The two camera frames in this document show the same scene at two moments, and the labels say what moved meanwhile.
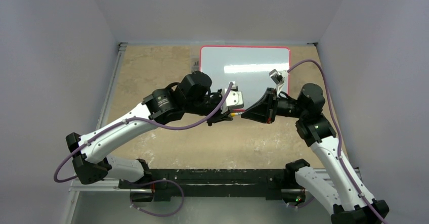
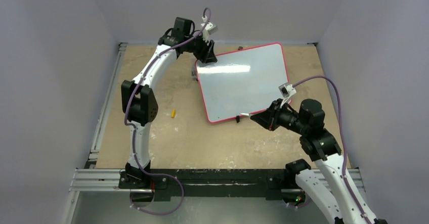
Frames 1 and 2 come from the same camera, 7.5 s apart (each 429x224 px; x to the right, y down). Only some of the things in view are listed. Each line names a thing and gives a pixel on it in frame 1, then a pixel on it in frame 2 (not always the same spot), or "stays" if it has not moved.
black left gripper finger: x=219 y=118 → x=210 y=56
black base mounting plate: x=209 y=184 stays
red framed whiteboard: x=248 y=67 stays
